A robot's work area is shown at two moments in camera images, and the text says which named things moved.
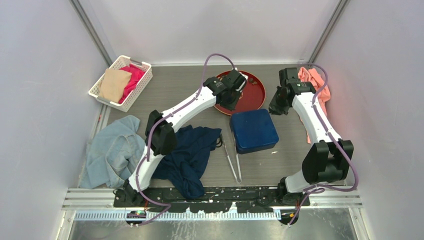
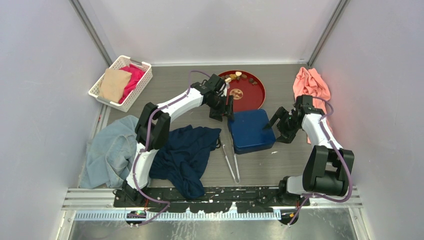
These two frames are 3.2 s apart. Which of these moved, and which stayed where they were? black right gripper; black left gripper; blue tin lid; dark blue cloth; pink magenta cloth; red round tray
Moved: black left gripper; black right gripper
Stayed: pink magenta cloth; dark blue cloth; red round tray; blue tin lid
